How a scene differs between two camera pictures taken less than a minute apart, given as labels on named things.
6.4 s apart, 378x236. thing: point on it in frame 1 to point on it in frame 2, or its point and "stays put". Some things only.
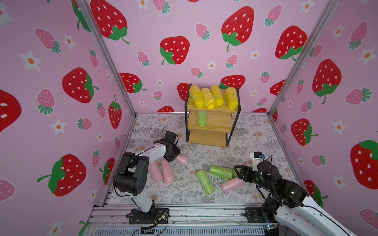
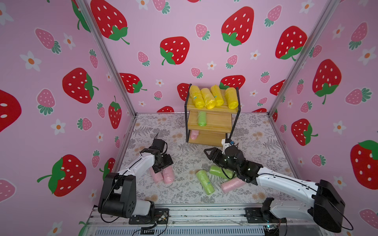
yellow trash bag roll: x=216 y=93 stays put
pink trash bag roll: x=168 y=173 stays put
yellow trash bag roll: x=196 y=94 stays put
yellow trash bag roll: x=232 y=97 stays put
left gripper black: x=177 y=151 to x=168 y=161
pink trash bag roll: x=182 y=159 to x=194 y=133
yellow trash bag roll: x=210 y=102 stays put
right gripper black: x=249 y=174 to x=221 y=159
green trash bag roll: x=202 y=118 stays put
